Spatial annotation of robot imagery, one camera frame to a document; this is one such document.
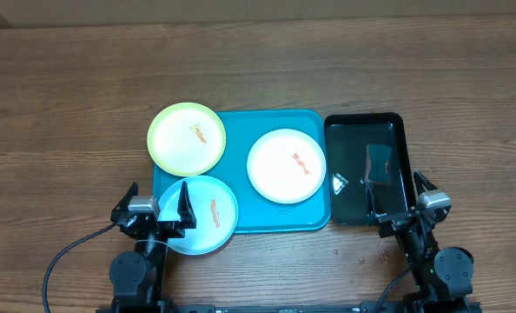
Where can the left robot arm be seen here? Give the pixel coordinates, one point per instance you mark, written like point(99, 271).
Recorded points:
point(137, 275)

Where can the white plastic plate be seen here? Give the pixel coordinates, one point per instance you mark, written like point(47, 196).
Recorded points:
point(286, 166)

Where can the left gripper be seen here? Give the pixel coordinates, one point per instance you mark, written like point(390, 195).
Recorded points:
point(175, 229)

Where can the light blue plastic plate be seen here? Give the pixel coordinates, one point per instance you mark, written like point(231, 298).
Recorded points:
point(216, 214)

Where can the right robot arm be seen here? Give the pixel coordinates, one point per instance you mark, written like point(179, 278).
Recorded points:
point(443, 277)

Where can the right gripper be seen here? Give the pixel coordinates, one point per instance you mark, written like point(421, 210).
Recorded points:
point(394, 223)

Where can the yellow-green plastic plate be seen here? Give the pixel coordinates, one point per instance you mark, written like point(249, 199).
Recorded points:
point(186, 139)

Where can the black rectangular water tray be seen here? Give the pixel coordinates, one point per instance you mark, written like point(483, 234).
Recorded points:
point(347, 137)

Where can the teal plastic serving tray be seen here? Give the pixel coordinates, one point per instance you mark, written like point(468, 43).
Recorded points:
point(257, 214)

